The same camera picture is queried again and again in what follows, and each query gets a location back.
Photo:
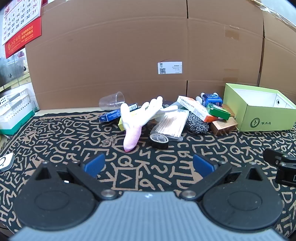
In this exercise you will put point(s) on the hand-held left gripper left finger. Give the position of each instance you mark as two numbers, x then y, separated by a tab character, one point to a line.
93	163

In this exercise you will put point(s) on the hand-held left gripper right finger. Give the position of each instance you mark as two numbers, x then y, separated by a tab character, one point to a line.
203	165

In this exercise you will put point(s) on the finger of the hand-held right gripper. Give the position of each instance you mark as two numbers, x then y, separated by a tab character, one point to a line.
276	156
286	175

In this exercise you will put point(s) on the light green shoe box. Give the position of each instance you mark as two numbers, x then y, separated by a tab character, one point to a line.
266	118

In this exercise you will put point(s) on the copper brown box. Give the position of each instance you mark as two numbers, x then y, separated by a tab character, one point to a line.
223	127

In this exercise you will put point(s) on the olive gold box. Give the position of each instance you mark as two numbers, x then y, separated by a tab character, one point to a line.
120	125

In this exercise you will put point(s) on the white orange medicine box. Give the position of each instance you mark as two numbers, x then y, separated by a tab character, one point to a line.
194	106

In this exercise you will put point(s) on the blue cube gum box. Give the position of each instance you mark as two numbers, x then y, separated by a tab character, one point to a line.
211	99

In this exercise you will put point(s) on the steel wool scrubber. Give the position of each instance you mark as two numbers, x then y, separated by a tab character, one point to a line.
196	125

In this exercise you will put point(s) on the black letter-print mat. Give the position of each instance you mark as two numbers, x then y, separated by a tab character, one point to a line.
161	160

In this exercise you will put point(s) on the clear pack of wooden sticks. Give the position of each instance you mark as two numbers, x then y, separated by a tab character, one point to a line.
171	125

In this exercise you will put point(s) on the green box red print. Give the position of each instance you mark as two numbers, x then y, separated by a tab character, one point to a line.
218	113

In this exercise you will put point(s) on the black tape roll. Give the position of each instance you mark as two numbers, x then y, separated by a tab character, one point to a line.
153	142

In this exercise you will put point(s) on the clear plastic cup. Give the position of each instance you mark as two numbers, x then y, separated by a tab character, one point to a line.
111	100

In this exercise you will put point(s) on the translucent toothbrush case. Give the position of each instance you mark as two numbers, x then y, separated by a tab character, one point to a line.
170	109

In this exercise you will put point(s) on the white flat device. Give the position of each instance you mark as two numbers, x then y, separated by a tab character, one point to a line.
5	162

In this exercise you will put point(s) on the white plastic basket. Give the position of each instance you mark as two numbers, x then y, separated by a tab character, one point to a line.
13	104

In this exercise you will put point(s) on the white shipping label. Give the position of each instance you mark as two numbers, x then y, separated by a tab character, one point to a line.
170	68

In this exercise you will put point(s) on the large cardboard box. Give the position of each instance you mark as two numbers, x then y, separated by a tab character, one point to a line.
115	46
279	51

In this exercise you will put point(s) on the clear plastic case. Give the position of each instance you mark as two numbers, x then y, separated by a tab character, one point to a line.
13	69

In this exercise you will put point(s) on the red white wall calendar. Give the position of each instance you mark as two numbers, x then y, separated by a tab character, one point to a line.
23	14

